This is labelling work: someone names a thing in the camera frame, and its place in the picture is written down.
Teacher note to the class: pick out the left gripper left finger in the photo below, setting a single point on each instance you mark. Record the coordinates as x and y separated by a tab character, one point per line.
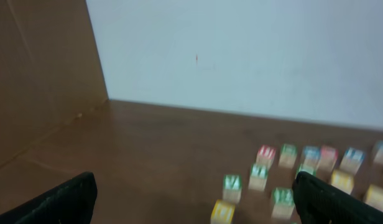
71	202

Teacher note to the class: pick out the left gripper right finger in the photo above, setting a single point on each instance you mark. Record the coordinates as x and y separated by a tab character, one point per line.
317	202

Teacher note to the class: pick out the green R block left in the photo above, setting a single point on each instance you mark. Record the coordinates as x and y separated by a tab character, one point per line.
282	203

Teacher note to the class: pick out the yellow K block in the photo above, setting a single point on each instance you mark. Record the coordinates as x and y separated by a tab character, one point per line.
342	181

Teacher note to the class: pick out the green J block left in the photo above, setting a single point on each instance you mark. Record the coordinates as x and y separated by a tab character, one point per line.
305	168

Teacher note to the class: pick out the blue P block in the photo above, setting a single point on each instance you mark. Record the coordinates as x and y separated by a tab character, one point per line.
311	156

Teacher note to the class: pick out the red A block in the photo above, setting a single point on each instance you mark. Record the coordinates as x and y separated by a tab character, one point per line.
328	158

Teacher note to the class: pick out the green Z block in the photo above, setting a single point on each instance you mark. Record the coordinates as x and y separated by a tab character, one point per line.
288	155

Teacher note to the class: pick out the blue L block upper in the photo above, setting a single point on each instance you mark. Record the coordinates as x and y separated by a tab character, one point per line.
352	160

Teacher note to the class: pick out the yellow S block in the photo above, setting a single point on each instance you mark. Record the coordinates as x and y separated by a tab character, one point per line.
374	197

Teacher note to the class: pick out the green 7 block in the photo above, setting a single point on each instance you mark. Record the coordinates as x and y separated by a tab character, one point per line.
258	177

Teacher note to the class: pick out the red U block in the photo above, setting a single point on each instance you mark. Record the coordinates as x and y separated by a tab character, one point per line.
265	156

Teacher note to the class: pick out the green V block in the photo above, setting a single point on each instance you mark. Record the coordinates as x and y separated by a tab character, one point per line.
232	188

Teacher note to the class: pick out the yellow G block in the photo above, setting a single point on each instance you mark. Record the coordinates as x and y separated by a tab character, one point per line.
222	213

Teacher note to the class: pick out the brown cardboard panel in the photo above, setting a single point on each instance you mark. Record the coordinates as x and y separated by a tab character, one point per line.
50	70

